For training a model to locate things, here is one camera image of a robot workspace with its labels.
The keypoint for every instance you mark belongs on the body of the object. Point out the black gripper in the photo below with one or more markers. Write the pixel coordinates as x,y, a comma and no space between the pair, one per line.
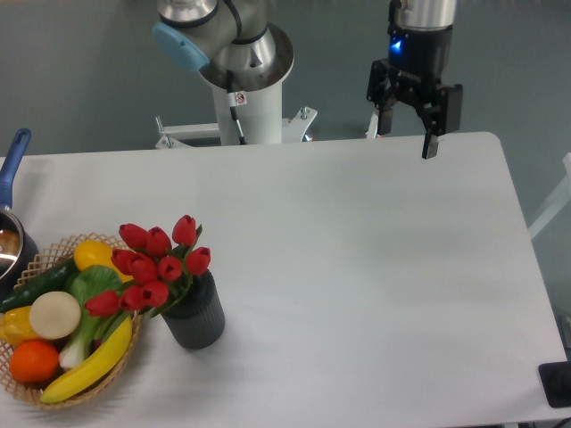
416,59

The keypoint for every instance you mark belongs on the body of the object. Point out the red tulip bouquet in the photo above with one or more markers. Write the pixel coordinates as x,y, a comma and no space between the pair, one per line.
162,266

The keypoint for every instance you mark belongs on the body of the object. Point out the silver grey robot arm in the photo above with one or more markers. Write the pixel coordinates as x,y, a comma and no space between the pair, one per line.
245,59

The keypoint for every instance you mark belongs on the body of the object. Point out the dark grey ribbed vase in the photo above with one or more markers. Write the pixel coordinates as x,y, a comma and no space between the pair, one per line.
198,320

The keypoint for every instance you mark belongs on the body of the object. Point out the black device at table edge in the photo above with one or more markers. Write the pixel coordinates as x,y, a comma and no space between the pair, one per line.
555,378

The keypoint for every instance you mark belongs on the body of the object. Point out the yellow lemon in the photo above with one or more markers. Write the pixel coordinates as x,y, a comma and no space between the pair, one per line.
93,253

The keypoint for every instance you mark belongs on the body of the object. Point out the woven wicker basket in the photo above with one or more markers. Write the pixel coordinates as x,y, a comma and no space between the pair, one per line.
89,335

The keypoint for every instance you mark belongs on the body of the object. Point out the green cucumber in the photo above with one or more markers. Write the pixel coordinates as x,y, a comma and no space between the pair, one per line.
51,280

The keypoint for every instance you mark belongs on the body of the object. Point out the yellow banana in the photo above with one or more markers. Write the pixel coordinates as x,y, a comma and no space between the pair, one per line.
93,369

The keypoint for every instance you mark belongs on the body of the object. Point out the yellow bell pepper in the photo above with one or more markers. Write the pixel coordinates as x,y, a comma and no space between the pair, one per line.
16,328

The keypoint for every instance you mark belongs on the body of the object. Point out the orange fruit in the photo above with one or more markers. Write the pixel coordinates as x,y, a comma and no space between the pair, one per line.
34,362

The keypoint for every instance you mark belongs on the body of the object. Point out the white table clamp bracket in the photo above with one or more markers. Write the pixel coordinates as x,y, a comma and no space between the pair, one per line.
294,130

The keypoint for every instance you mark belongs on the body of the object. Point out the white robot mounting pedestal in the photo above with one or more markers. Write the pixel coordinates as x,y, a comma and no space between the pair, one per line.
259,113

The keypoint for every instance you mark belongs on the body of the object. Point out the white frame at right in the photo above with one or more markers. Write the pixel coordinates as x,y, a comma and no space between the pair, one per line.
557,200

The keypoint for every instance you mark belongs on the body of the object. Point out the blue handled saucepan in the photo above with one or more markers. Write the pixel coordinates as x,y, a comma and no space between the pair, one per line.
18,249

